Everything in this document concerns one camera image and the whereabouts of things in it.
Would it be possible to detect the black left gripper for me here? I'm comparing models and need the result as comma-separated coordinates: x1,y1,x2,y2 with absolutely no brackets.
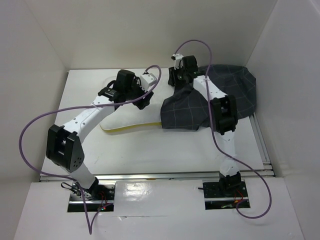
124,76,153,110

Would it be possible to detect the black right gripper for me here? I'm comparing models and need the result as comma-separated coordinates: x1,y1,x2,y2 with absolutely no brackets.
167,64,187,87

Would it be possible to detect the white pillow with yellow edge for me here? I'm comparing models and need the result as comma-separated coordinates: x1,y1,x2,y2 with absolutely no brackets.
99,73,174,134

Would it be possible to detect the dark grey checked pillowcase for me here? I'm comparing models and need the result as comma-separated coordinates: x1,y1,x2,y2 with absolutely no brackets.
160,64,257,131

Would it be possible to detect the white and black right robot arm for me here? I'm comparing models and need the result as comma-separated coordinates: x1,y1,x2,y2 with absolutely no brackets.
168,53,241,197

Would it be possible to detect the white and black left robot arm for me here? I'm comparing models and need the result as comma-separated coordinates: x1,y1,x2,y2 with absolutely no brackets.
46,69,159,200

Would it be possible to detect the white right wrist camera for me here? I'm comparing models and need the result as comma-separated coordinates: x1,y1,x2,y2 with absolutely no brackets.
171,53,184,70

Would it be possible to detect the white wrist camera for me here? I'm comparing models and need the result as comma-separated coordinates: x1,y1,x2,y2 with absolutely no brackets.
171,53,184,70
138,73,157,92

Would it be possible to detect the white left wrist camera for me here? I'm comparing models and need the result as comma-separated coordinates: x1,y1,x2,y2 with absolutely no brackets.
138,73,157,92

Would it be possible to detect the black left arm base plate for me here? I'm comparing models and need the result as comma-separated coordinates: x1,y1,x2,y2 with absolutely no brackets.
60,182,115,213

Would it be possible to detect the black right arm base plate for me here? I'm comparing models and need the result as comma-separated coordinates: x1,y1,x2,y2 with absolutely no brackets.
198,181,251,210

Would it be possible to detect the aluminium frame rail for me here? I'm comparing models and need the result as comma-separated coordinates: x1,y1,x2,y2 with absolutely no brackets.
38,112,276,182

